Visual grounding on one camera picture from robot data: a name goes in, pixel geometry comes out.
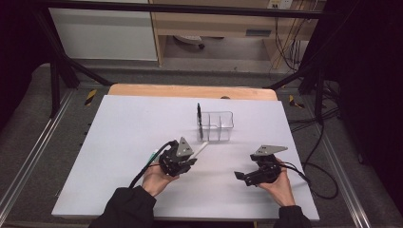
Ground wooden desk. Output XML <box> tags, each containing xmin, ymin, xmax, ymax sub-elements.
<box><xmin>148</xmin><ymin>0</ymin><xmax>327</xmax><ymax>67</ymax></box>

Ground wooden table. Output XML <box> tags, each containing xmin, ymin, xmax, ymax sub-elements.
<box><xmin>107</xmin><ymin>83</ymin><xmax>279</xmax><ymax>102</ymax></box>

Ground white cabinet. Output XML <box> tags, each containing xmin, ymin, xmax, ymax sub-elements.
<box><xmin>48</xmin><ymin>0</ymin><xmax>159</xmax><ymax>62</ymax></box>

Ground hanging cable bundle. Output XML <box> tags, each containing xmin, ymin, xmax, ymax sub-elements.
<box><xmin>272</xmin><ymin>0</ymin><xmax>317</xmax><ymax>72</ymax></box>

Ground black pen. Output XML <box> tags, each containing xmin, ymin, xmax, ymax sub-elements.
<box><xmin>196</xmin><ymin>103</ymin><xmax>204</xmax><ymax>141</ymax></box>

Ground white chair base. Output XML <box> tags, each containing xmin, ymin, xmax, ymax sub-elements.
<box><xmin>173</xmin><ymin>34</ymin><xmax>206</xmax><ymax>50</ymax></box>

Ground black metal crossbar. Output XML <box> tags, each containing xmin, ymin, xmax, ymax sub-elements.
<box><xmin>31</xmin><ymin>0</ymin><xmax>336</xmax><ymax>20</ymax></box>

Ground aluminium floor rail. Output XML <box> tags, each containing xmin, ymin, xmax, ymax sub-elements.
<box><xmin>312</xmin><ymin>126</ymin><xmax>372</xmax><ymax>228</ymax></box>
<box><xmin>0</xmin><ymin>89</ymin><xmax>75</xmax><ymax>219</ymax></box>

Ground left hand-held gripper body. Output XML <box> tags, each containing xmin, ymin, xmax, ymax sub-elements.
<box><xmin>158</xmin><ymin>136</ymin><xmax>195</xmax><ymax>178</ymax></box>

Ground hand-held gripper cable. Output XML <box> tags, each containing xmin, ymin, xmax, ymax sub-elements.
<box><xmin>127</xmin><ymin>141</ymin><xmax>179</xmax><ymax>189</ymax></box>
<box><xmin>278</xmin><ymin>161</ymin><xmax>339</xmax><ymax>200</ymax></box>

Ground white table board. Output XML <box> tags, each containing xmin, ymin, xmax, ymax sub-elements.
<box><xmin>51</xmin><ymin>94</ymin><xmax>320</xmax><ymax>221</ymax></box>

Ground white pen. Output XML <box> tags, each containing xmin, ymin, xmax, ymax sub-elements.
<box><xmin>191</xmin><ymin>141</ymin><xmax>209</xmax><ymax>160</ymax></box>

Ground clear plastic desk organizer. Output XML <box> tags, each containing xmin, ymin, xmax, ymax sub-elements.
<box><xmin>197</xmin><ymin>110</ymin><xmax>235</xmax><ymax>142</ymax></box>

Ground person's left hand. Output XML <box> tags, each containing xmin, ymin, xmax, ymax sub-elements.
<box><xmin>141</xmin><ymin>161</ymin><xmax>180</xmax><ymax>198</ymax></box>

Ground right hand-held gripper cable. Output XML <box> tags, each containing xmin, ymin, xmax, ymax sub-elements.
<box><xmin>278</xmin><ymin>161</ymin><xmax>339</xmax><ymax>200</ymax></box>

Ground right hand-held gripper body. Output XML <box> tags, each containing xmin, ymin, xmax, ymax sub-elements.
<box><xmin>245</xmin><ymin>144</ymin><xmax>289</xmax><ymax>187</ymax></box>

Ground white power outlet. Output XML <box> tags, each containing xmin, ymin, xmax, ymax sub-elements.
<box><xmin>267</xmin><ymin>0</ymin><xmax>293</xmax><ymax>10</ymax></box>

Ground black metal stand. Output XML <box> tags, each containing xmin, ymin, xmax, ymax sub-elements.
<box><xmin>265</xmin><ymin>60</ymin><xmax>327</xmax><ymax>126</ymax></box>
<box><xmin>31</xmin><ymin>6</ymin><xmax>113</xmax><ymax>118</ymax></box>

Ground black floor cables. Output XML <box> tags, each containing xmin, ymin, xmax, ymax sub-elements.
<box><xmin>286</xmin><ymin>80</ymin><xmax>341</xmax><ymax>160</ymax></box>

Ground person's right hand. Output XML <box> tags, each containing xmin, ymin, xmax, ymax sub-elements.
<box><xmin>258</xmin><ymin>158</ymin><xmax>297</xmax><ymax>208</ymax></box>

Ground left hand-held gripper cable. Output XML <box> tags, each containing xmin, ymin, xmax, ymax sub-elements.
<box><xmin>127</xmin><ymin>141</ymin><xmax>179</xmax><ymax>189</ymax></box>

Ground yellow and black tape marker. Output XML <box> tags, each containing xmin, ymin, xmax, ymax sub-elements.
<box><xmin>288</xmin><ymin>94</ymin><xmax>305</xmax><ymax>109</ymax></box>
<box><xmin>84</xmin><ymin>88</ymin><xmax>98</xmax><ymax>107</ymax></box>

